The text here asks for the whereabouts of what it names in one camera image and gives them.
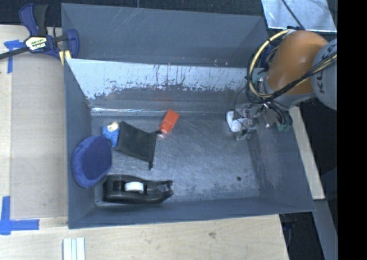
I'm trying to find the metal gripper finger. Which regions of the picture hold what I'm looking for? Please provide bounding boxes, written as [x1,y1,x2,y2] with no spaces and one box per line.
[233,107,248,120]
[236,127,256,141]

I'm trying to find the white round object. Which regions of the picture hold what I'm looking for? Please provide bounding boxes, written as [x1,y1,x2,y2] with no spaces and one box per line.
[226,111,246,133]

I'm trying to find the grey metal bin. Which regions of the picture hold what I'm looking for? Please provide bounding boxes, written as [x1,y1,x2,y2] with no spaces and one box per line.
[60,2,317,230]

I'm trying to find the black cloth pouch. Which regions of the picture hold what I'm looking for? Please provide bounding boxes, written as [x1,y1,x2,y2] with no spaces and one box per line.
[115,120,158,171]

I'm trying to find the blue toy figure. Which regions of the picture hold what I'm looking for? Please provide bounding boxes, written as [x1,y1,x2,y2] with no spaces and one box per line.
[101,121,121,149]

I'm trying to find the black tape dispenser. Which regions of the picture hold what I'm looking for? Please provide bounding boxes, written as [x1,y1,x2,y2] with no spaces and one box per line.
[102,174,174,205]

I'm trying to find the pale wood board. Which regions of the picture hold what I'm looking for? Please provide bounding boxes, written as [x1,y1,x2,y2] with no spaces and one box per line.
[10,54,69,220]

